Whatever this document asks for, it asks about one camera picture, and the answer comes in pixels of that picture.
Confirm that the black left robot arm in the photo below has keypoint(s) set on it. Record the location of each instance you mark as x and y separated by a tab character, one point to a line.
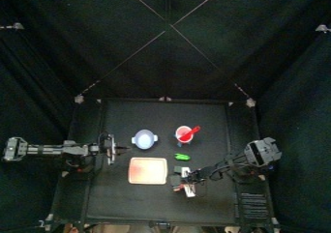
47	149

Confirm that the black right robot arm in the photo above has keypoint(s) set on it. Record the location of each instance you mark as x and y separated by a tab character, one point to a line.
252	156

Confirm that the square orange plate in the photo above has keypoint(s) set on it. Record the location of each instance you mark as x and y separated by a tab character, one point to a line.
147	170

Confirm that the green toy vegetable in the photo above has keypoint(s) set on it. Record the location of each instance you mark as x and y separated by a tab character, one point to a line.
182	157

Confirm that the red cup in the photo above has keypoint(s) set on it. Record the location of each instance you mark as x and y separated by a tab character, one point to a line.
183	135

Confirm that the red spoon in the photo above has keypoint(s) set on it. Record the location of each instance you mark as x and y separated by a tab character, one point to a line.
191	131

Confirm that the metal frame corner bracket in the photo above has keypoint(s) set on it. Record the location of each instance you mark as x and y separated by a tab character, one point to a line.
250	102
322	28
15	26
79	98

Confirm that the metal frame middle bracket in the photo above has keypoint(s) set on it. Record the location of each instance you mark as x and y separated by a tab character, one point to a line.
164	98

